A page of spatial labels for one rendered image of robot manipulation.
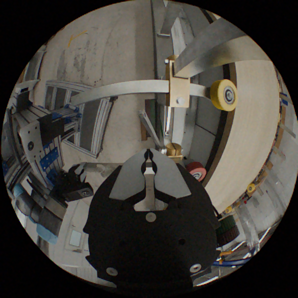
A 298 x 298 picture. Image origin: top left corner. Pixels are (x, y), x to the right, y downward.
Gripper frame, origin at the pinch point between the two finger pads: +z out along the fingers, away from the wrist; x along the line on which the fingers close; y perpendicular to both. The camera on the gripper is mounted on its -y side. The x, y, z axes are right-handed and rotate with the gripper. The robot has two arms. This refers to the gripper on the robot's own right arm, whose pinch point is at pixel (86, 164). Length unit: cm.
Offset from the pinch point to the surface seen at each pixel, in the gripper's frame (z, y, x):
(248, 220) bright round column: -79, -354, 244
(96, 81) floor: 83, 33, -57
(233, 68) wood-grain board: -7, -51, -34
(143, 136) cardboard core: 75, -22, 18
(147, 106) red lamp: 12.4, -27.5, -19.4
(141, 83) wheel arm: -2.9, -26.2, -25.7
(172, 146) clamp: -2.2, -34.5, -8.6
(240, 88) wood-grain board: -7, -52, -29
